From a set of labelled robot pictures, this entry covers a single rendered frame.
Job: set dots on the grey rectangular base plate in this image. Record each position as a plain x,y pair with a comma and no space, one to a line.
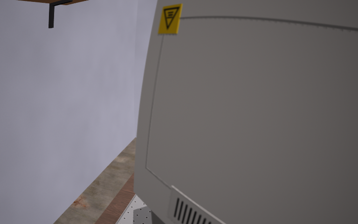
136,212

